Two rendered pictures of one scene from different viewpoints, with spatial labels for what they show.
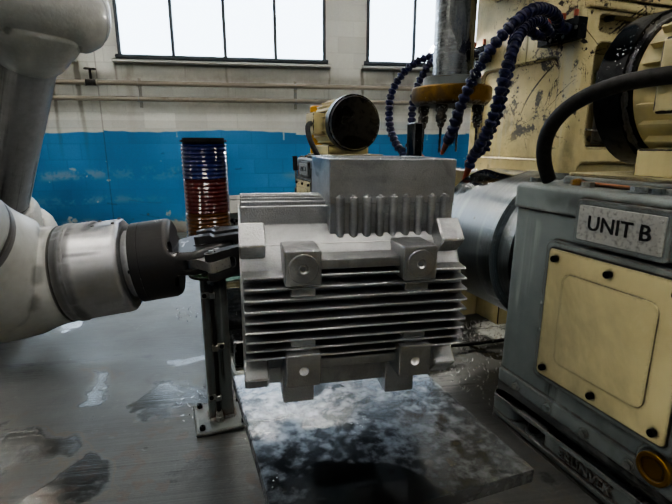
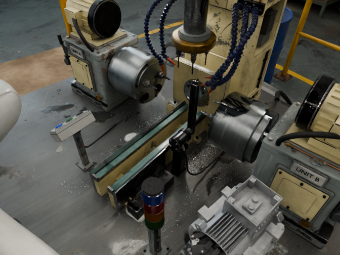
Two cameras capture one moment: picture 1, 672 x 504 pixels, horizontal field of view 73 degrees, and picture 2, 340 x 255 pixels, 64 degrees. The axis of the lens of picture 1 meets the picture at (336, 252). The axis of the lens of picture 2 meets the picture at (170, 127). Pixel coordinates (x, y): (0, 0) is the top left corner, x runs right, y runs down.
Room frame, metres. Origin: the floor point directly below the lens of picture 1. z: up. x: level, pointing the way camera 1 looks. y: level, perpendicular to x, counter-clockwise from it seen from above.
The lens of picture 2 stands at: (0.24, 0.35, 1.82)
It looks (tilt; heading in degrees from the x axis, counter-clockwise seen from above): 44 degrees down; 329
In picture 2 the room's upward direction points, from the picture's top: 1 degrees clockwise
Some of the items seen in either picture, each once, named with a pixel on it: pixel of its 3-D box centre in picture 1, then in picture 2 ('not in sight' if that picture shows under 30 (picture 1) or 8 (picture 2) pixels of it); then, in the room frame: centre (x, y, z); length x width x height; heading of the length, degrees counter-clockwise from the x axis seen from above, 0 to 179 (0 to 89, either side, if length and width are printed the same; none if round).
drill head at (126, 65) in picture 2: not in sight; (131, 71); (1.42, -0.11, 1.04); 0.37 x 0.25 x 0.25; 20
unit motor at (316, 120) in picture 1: (330, 158); (88, 36); (1.67, 0.02, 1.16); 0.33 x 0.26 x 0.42; 20
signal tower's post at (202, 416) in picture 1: (213, 288); (155, 223); (0.62, 0.18, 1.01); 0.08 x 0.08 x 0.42; 20
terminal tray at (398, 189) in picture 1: (377, 193); (251, 206); (0.46, -0.04, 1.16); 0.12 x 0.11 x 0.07; 102
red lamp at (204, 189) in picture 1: (206, 194); (153, 201); (0.62, 0.18, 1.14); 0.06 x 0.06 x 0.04
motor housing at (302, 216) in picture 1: (338, 283); (235, 231); (0.45, 0.00, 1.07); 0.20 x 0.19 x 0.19; 102
